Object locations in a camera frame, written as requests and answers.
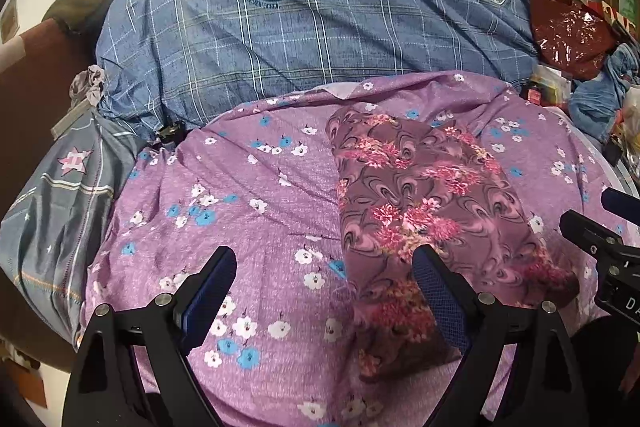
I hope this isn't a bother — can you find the purple pink floral garment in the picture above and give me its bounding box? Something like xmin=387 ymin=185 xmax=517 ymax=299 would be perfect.
xmin=326 ymin=107 xmax=579 ymax=383

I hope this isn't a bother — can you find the white plastic bag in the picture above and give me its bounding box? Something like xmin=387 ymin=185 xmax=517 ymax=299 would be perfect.
xmin=620 ymin=86 xmax=640 ymax=147

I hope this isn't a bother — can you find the blue denim garment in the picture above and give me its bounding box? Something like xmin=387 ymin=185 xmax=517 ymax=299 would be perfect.
xmin=568 ymin=43 xmax=639 ymax=145

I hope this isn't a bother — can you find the purple floral bed sheet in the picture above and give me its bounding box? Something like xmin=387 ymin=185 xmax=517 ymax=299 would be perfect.
xmin=84 ymin=72 xmax=639 ymax=426

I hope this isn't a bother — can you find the small dark red bottle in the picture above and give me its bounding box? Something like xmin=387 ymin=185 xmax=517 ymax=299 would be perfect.
xmin=523 ymin=80 xmax=544 ymax=106

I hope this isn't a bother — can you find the small black clip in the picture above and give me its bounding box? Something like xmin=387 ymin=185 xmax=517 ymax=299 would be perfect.
xmin=156 ymin=121 xmax=188 ymax=145

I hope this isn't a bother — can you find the dark red plastic bag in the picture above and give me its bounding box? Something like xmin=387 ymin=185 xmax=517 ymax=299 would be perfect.
xmin=529 ymin=0 xmax=617 ymax=80

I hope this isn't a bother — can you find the small grey crumpled cloth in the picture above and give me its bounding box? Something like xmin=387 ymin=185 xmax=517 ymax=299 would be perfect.
xmin=70 ymin=65 xmax=106 ymax=107

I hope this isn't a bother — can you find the brown wooden headboard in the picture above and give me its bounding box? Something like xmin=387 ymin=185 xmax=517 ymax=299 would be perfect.
xmin=1 ymin=20 xmax=93 ymax=372

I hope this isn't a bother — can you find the blue plaid duvet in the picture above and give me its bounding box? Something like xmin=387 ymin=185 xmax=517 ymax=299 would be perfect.
xmin=96 ymin=0 xmax=537 ymax=140

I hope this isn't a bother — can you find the olive green cloth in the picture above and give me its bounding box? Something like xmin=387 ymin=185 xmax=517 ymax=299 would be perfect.
xmin=42 ymin=0 xmax=114 ymax=35

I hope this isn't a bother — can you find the small wall plate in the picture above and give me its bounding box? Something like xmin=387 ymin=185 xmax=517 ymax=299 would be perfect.
xmin=0 ymin=0 xmax=20 ymax=43

